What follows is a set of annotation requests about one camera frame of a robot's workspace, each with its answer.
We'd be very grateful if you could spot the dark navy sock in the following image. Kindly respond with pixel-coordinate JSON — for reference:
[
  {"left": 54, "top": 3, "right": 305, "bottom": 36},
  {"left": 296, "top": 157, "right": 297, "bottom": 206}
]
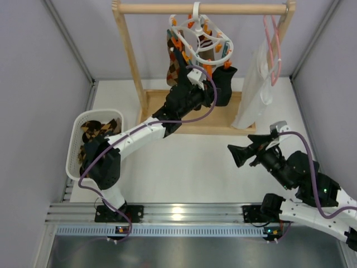
[{"left": 84, "top": 136, "right": 109, "bottom": 163}]

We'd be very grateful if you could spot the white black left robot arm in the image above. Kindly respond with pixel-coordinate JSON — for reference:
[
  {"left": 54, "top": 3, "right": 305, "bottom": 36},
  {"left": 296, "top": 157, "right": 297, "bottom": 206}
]
[{"left": 81, "top": 81, "right": 222, "bottom": 215}]

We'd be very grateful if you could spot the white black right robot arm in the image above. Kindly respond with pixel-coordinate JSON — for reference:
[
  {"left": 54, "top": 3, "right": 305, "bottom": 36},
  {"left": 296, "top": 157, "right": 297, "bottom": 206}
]
[{"left": 228, "top": 131, "right": 356, "bottom": 251}]

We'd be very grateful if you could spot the black sock on hanger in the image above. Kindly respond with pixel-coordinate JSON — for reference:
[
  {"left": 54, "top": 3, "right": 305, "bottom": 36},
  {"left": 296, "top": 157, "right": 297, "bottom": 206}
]
[{"left": 173, "top": 48, "right": 191, "bottom": 87}]

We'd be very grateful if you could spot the pink clothes hanger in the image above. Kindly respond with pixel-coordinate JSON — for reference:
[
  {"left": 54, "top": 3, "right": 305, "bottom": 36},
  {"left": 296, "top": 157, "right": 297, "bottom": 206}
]
[{"left": 263, "top": 15, "right": 282, "bottom": 87}]

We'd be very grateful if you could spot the white round clip hanger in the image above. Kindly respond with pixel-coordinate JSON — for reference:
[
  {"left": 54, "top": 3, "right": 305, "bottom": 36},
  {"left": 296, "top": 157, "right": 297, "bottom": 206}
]
[{"left": 168, "top": 2, "right": 234, "bottom": 69}]

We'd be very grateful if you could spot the wooden clothes rack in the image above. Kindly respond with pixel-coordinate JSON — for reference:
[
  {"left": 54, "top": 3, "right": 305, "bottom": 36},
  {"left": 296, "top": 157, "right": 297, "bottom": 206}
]
[{"left": 112, "top": 1, "right": 296, "bottom": 135}]

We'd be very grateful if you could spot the brown argyle hanging sock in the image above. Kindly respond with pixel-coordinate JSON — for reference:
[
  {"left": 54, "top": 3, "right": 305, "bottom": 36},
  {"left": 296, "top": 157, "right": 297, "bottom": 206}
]
[{"left": 166, "top": 30, "right": 180, "bottom": 87}]

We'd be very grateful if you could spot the white hanging cloth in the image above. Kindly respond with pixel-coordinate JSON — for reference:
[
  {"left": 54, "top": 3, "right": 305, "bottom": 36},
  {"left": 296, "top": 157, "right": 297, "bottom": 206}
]
[{"left": 231, "top": 41, "right": 273, "bottom": 129}]

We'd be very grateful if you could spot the brown striped beige sock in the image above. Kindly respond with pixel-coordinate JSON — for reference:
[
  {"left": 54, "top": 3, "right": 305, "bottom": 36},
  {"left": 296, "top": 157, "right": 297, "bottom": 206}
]
[{"left": 196, "top": 35, "right": 215, "bottom": 60}]

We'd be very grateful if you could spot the tan black argyle sock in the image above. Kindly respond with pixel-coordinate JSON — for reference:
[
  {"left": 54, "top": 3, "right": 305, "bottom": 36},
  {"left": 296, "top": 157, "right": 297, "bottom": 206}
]
[{"left": 80, "top": 118, "right": 122, "bottom": 143}]

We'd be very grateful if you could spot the yellow black argyle sock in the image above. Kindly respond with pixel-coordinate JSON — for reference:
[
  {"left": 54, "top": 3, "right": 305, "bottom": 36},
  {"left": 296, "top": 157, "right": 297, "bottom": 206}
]
[{"left": 78, "top": 145, "right": 86, "bottom": 176}]

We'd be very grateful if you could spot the white perforated plastic basket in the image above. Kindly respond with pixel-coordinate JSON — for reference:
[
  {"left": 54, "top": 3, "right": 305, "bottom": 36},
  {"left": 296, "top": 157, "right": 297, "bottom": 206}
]
[{"left": 65, "top": 109, "right": 124, "bottom": 181}]

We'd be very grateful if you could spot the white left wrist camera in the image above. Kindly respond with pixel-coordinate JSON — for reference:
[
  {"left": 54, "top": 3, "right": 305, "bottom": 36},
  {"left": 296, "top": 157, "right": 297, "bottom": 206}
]
[{"left": 187, "top": 69, "right": 205, "bottom": 90}]

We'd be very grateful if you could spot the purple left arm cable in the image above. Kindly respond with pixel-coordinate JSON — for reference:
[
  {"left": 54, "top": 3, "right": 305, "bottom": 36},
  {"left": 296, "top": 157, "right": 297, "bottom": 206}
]
[{"left": 78, "top": 65, "right": 217, "bottom": 224}]

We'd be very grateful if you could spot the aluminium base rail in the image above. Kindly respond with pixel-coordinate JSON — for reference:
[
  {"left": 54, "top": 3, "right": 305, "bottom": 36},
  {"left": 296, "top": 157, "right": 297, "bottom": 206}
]
[{"left": 45, "top": 201, "right": 351, "bottom": 240}]

